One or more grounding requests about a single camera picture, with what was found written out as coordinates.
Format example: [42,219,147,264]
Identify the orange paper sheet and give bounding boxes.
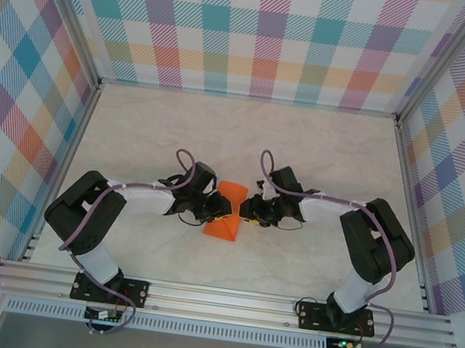
[201,177,249,243]

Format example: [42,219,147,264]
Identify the circuit board with white connector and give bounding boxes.
[84,305,123,325]

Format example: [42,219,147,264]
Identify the circuit board with green light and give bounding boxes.
[331,337,364,348]

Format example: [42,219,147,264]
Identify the aluminium mounting rail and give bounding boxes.
[0,252,462,348]

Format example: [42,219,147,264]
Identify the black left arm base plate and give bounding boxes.
[69,270,152,309]

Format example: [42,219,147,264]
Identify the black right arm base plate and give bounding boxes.
[295,299,377,340]

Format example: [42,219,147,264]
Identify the perforated metal cable tray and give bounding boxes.
[4,297,329,348]

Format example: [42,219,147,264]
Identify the aluminium frame bar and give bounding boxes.
[97,71,401,124]

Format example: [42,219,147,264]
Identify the aluminium side rail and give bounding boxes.
[368,118,461,315]
[19,74,106,270]

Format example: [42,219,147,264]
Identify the aluminium frame post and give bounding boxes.
[393,0,465,134]
[19,0,114,90]

